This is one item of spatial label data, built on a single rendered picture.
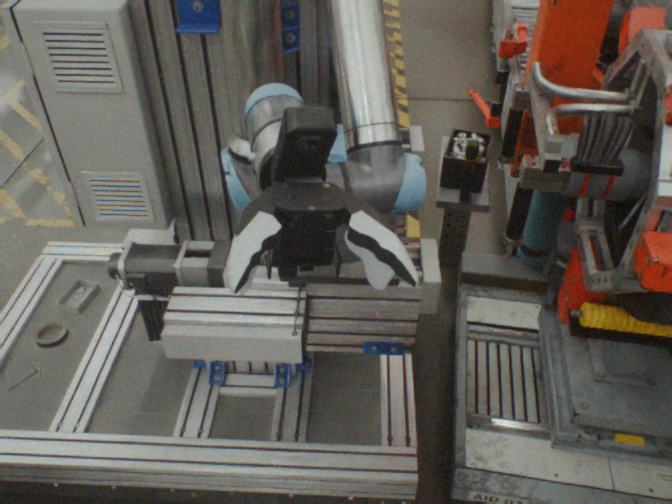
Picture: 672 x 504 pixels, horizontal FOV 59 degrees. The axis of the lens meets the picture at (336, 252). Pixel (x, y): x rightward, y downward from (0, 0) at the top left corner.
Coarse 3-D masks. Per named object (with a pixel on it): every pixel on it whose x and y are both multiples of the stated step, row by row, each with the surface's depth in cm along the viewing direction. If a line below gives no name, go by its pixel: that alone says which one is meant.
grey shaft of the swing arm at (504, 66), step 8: (512, 32) 280; (504, 64) 290; (504, 72) 292; (496, 80) 295; (504, 80) 294; (496, 88) 299; (504, 88) 298; (496, 96) 301; (504, 96) 297; (496, 104) 303; (496, 112) 305
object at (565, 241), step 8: (560, 224) 190; (568, 224) 189; (560, 232) 187; (568, 232) 186; (560, 240) 184; (568, 240) 184; (552, 248) 185; (560, 248) 182; (568, 248) 181; (552, 256) 185; (560, 256) 181; (568, 256) 180; (544, 264) 194; (552, 264) 185; (544, 272) 193; (552, 272) 187; (560, 272) 183; (552, 280) 188; (560, 280) 185; (552, 288) 189; (544, 296) 210; (552, 296) 202
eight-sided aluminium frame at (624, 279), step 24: (648, 48) 118; (624, 72) 136; (648, 192) 108; (576, 216) 158; (600, 216) 154; (648, 216) 108; (600, 240) 149; (600, 264) 146; (624, 264) 118; (600, 288) 131; (624, 288) 119
